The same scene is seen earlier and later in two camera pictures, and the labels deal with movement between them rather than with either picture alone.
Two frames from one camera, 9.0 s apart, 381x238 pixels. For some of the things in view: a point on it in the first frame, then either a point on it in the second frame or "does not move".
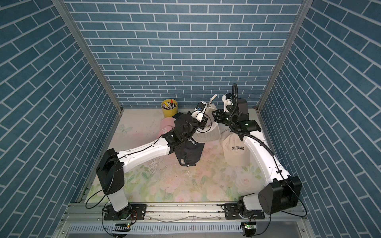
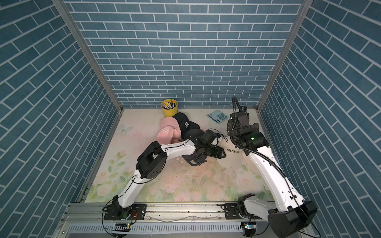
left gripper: x=202 y=123 to x=218 y=154
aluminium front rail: x=87 y=220 does not move
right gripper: x=218 y=118 to x=229 y=129
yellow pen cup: x=169 y=107 does not move
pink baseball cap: x=166 y=124 does not move
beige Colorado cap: x=211 y=132 to x=234 y=155
